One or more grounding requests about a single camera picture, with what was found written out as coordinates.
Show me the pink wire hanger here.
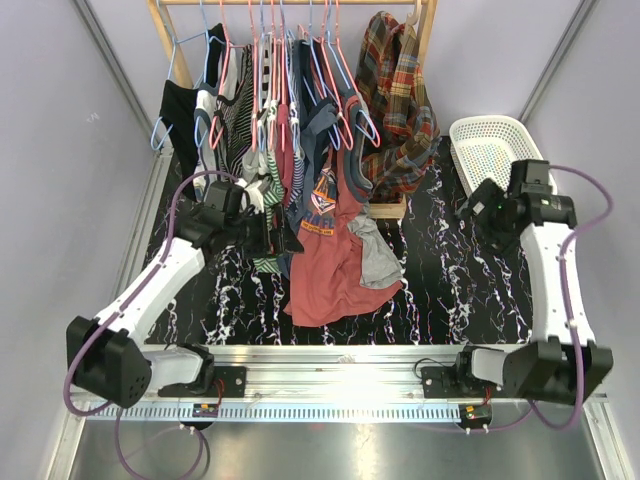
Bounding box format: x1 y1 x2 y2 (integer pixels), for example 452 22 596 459
321 1 381 147

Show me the dark striped tank top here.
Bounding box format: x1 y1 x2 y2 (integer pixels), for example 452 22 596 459
215 45 254 177

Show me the aluminium mounting rail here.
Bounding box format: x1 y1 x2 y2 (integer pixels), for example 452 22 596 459
134 343 609 404

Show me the black tank top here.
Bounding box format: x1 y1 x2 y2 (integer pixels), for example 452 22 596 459
159 23 225 180

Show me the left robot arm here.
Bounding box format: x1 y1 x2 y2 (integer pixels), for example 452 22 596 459
63 181 304 415

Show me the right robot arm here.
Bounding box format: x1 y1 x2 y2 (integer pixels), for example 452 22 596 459
452 159 613 406

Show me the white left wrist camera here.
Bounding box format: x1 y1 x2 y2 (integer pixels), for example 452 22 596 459
235 177 271 213

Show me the white slotted cable duct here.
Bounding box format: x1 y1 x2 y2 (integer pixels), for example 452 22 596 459
95 401 460 423

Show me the red graphic tank top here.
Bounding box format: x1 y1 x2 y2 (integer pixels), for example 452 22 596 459
282 94 404 329

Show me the grey cloth garment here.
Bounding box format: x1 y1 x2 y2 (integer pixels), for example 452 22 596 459
348 212 403 290

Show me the navy blue tank top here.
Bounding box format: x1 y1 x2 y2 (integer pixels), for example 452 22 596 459
285 33 336 208

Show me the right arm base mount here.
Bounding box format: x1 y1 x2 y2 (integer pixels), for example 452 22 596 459
418 366 472 399

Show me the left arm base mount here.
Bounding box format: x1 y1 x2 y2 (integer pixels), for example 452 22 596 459
187 365 248 399

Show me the white perforated plastic basket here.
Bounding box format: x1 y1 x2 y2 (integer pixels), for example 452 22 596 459
449 115 542 196

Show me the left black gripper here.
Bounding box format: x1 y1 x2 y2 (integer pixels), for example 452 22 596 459
225 205 304 259

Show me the white navy-trim tank top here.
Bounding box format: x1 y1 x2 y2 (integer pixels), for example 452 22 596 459
194 38 242 173

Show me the plaid flannel shirt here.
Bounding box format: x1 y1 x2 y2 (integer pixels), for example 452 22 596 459
355 11 441 203

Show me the light blue wire hanger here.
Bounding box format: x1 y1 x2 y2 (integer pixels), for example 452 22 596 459
151 0 211 151

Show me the green striped tank top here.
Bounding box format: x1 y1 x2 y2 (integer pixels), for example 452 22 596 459
242 107 289 274

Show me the wooden clothes rack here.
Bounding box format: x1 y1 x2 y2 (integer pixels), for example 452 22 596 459
146 0 438 220

